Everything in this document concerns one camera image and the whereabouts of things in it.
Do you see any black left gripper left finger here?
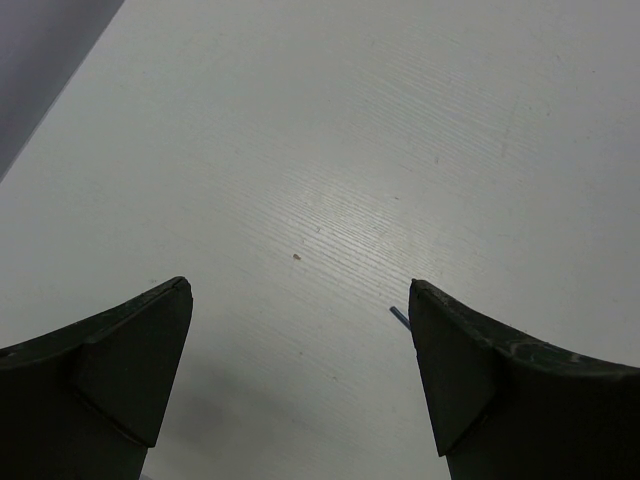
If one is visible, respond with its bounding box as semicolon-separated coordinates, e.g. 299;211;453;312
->
1;277;192;479

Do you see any blue chopstick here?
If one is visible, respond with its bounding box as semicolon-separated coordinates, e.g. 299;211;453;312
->
389;306;411;330

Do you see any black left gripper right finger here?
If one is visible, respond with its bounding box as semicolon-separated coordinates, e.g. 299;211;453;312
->
409;280;639;479

